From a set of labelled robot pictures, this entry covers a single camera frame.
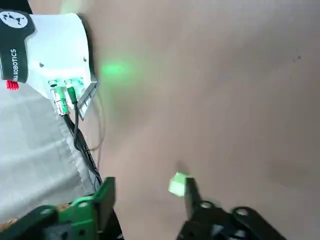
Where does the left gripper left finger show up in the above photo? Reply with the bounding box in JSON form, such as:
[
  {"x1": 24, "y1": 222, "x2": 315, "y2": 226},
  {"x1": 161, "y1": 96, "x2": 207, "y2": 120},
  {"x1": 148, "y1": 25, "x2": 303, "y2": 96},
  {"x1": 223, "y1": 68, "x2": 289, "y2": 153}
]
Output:
[{"x1": 0, "y1": 176, "x2": 117, "y2": 240}]

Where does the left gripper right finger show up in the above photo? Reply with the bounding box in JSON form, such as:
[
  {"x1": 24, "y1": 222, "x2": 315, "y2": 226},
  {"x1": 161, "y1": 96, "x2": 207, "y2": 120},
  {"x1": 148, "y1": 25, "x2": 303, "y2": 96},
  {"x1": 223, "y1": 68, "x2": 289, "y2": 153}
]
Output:
[{"x1": 177, "y1": 176, "x2": 288, "y2": 240}]

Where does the small green magnetic cube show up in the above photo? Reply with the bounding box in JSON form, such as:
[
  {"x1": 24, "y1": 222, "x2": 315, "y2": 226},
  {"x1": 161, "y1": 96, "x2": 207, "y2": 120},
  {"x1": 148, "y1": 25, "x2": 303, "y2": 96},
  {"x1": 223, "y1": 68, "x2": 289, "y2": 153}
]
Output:
[{"x1": 168, "y1": 171, "x2": 189, "y2": 200}]

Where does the pale fabric curtain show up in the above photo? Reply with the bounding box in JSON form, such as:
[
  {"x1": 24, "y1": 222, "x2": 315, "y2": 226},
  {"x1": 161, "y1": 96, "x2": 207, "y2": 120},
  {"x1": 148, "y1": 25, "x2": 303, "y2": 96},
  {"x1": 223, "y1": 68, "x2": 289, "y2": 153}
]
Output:
[{"x1": 0, "y1": 82, "x2": 101, "y2": 221}]

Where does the black base cable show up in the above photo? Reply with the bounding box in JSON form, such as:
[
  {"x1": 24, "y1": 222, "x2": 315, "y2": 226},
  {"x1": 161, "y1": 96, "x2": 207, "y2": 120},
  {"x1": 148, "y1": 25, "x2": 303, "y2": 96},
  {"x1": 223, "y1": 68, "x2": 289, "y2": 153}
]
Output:
[
  {"x1": 51, "y1": 84, "x2": 103, "y2": 193},
  {"x1": 65, "y1": 83, "x2": 101, "y2": 186}
]

